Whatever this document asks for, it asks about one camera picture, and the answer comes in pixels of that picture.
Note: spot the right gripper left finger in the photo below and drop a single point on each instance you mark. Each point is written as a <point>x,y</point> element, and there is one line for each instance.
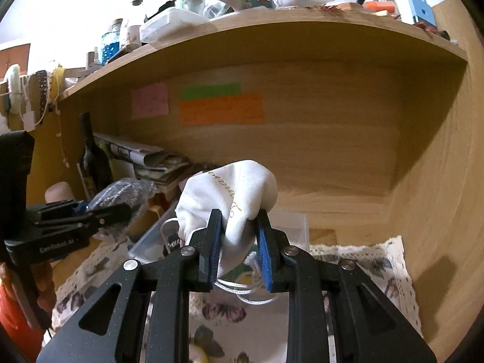
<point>207,244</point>

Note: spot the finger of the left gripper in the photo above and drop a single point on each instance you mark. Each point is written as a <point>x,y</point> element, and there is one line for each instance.
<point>98,215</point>
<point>57,210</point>

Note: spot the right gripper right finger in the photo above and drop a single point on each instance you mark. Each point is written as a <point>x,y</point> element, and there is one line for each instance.
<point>271,244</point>

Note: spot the silver glitter item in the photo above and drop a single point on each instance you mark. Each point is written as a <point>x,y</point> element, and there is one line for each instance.
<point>134,195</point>

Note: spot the white drawstring pouch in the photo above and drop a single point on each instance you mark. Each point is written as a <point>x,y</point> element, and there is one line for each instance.
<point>239,190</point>

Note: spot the left hand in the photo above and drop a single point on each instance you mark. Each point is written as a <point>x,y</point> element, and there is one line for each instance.
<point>43,277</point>

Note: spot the beige cylinder object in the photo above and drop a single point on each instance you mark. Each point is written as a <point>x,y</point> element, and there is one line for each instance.
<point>60,191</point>

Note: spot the dark wine bottle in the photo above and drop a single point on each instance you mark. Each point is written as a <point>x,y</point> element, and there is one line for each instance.
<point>95,169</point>

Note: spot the butterfly print cloth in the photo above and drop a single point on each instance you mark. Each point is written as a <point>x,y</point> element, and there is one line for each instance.
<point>331,313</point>

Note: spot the stack of newspapers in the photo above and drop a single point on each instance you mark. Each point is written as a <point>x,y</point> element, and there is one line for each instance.
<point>166,168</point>

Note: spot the orange sticky note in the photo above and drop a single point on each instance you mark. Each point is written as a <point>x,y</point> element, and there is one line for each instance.
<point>227,110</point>

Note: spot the pink sticky note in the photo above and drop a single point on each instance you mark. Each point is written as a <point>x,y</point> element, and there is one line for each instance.
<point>149,101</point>

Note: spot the wooden shelf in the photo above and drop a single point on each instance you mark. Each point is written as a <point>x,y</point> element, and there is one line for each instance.
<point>338,88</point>

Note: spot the green sticky note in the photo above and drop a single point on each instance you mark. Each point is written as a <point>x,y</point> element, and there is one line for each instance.
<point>195,92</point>

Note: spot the blue gel bottle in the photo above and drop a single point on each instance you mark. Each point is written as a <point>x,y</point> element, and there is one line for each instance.
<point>110,44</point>

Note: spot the white plastic tray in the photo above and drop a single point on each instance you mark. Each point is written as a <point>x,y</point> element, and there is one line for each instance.
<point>168,22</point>

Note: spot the blue plastic object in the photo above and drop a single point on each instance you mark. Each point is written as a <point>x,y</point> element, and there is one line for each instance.
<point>422,13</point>

